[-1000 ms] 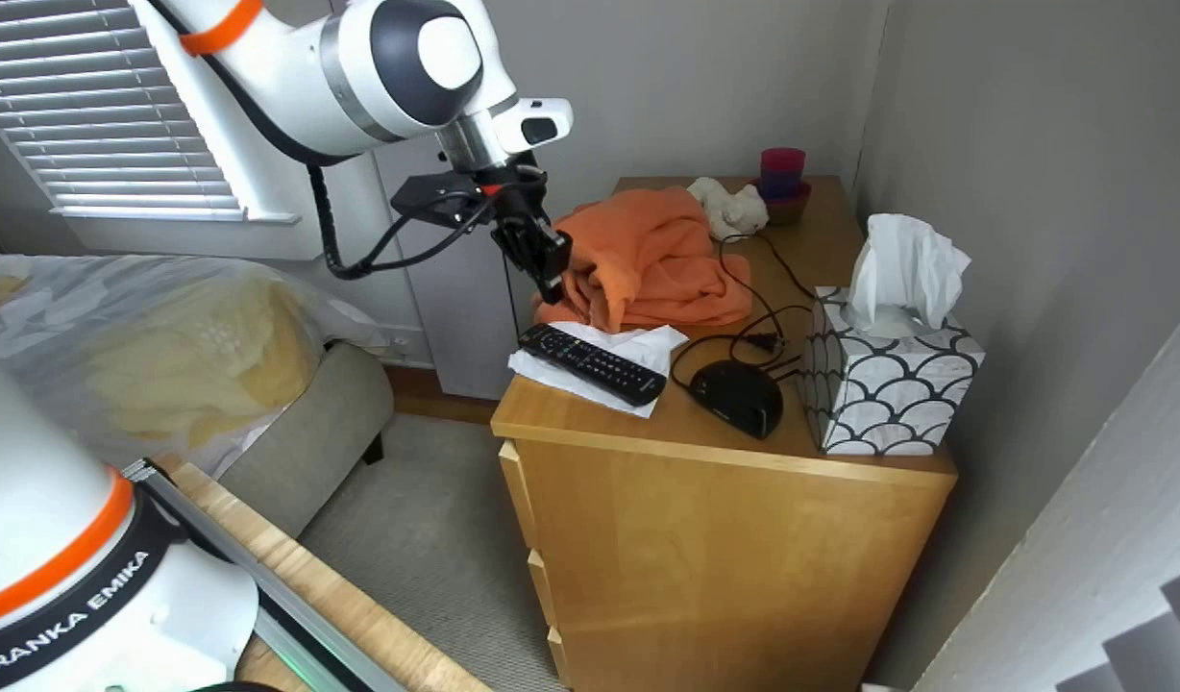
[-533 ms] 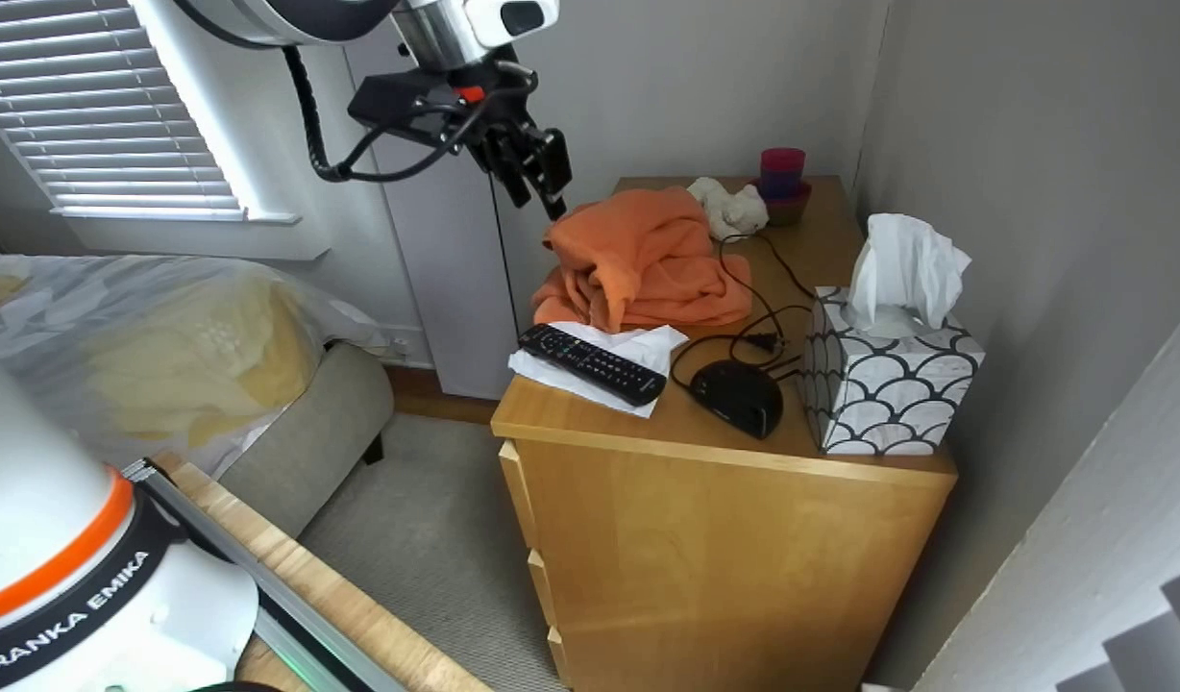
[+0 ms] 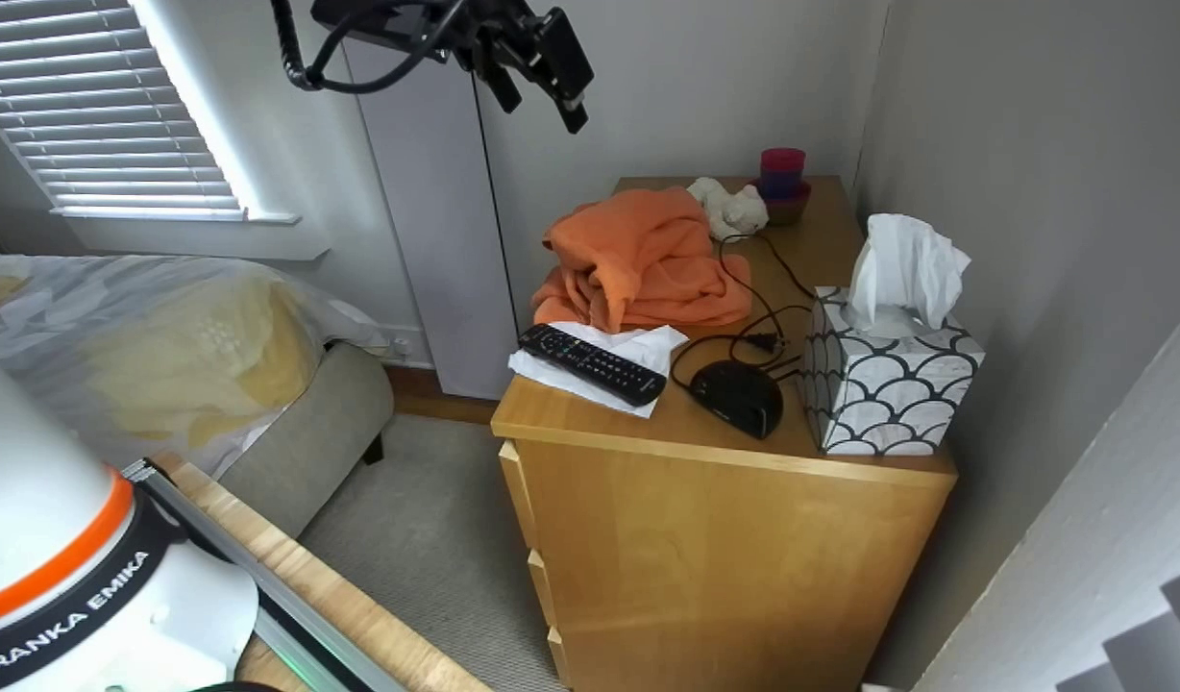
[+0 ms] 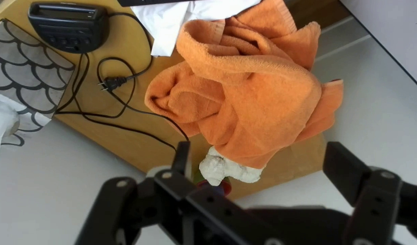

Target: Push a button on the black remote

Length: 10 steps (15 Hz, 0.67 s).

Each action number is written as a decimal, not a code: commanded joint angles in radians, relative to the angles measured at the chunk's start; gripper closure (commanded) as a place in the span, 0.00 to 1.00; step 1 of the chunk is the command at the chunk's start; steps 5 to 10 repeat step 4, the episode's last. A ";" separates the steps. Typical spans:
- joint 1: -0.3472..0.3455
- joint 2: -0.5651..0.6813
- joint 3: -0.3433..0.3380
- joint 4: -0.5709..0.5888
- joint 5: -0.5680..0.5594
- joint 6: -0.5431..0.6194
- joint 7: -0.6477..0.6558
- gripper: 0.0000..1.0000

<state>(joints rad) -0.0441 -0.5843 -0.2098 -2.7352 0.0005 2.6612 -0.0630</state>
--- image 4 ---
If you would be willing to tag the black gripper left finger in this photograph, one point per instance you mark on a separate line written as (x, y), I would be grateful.
(171, 199)

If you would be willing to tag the white crumpled cloth lump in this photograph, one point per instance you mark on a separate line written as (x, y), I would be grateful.
(216, 167)

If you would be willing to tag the white leaning panel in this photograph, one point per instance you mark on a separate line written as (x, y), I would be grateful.
(398, 27)

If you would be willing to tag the scale pattern tissue box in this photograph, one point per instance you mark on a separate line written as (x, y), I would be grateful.
(26, 68)

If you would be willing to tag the white paper sheet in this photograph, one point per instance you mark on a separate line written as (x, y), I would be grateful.
(167, 27)

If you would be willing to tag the orange towel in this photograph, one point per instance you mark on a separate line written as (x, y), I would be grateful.
(262, 90)

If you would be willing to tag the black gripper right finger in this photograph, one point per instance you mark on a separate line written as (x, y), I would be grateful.
(371, 199)

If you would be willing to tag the light wooden dresser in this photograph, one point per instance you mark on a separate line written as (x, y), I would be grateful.
(121, 41)

